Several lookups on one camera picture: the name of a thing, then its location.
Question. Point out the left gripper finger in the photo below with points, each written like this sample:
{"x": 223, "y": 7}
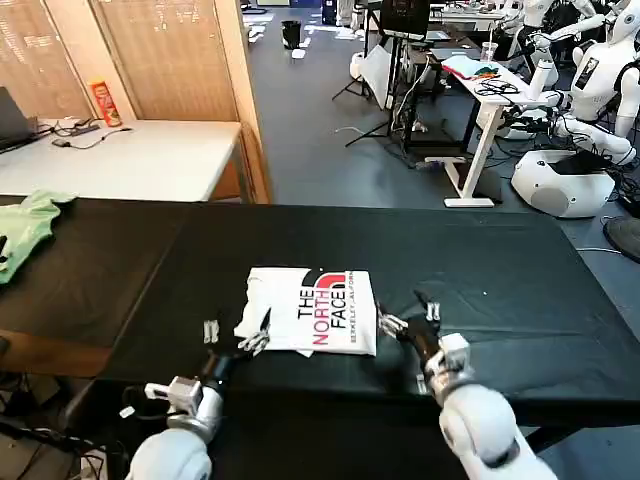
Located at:
{"x": 210, "y": 332}
{"x": 260, "y": 342}

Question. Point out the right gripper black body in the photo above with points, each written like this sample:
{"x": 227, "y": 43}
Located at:
{"x": 422, "y": 337}

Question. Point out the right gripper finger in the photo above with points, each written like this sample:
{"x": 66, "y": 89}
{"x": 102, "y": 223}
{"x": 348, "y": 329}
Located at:
{"x": 432, "y": 312}
{"x": 392, "y": 326}

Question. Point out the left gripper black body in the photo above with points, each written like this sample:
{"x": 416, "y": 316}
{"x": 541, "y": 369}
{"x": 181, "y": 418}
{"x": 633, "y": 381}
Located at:
{"x": 222, "y": 370}

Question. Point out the white printed t-shirt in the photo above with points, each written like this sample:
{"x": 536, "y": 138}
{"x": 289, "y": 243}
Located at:
{"x": 280, "y": 300}

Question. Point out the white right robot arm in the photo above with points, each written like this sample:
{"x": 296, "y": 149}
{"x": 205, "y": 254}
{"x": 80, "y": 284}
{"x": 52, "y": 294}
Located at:
{"x": 480, "y": 425}

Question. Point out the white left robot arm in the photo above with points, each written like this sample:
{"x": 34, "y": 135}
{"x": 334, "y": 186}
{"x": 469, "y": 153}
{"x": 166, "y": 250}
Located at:
{"x": 170, "y": 455}

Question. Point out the black tablecloth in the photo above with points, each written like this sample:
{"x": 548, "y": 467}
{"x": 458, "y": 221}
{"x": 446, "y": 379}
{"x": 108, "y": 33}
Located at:
{"x": 450, "y": 260}
{"x": 100, "y": 260}

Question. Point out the white desk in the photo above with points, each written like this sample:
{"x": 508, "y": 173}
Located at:
{"x": 480, "y": 150}

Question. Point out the white table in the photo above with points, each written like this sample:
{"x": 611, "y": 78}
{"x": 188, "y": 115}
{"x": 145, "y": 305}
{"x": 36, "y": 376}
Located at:
{"x": 150, "y": 160}

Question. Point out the black equipment stand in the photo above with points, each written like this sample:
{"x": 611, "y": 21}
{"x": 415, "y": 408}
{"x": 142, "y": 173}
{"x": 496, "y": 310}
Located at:
{"x": 407, "y": 125}

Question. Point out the light green cloth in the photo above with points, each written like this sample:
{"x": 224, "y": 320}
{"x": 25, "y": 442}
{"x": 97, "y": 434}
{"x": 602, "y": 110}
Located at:
{"x": 25, "y": 225}

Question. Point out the black power strip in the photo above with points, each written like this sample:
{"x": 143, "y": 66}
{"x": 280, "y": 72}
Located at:
{"x": 80, "y": 130}

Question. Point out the colourful cloth pile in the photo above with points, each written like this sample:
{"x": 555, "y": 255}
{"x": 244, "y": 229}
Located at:
{"x": 465, "y": 67}

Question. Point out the red snack can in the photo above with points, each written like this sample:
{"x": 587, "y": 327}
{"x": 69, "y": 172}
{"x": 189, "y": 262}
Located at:
{"x": 106, "y": 105}

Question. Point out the clear plastic cup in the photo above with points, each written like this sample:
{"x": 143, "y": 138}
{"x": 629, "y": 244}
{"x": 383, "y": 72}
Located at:
{"x": 488, "y": 51}

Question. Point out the wooden pegboard partition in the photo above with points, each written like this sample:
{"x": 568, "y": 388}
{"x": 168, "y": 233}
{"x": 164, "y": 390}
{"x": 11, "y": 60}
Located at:
{"x": 165, "y": 60}

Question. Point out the white humanoid robot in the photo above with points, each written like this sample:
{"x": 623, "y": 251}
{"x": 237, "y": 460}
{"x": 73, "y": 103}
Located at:
{"x": 595, "y": 80}
{"x": 532, "y": 12}

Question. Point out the black laptop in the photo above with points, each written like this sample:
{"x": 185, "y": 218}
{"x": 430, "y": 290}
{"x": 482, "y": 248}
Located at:
{"x": 15, "y": 120}

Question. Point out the black monitor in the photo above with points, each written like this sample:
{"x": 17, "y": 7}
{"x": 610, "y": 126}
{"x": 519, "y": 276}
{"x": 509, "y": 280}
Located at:
{"x": 405, "y": 15}

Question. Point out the black waste bin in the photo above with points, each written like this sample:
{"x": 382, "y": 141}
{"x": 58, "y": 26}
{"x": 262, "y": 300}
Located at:
{"x": 291, "y": 34}

